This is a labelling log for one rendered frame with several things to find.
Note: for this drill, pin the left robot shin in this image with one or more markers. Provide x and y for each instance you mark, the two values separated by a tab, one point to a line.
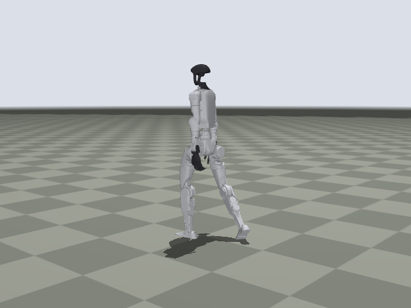
187	206

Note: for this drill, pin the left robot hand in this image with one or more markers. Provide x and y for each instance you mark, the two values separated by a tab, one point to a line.
196	161

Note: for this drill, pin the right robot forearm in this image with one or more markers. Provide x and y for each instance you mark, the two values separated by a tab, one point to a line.
213	131

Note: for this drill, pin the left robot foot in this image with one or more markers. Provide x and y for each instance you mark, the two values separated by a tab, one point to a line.
191	235

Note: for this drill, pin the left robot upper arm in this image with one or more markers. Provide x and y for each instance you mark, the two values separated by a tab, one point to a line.
195	98

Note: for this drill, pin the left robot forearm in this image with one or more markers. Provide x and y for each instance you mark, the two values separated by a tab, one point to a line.
194	133

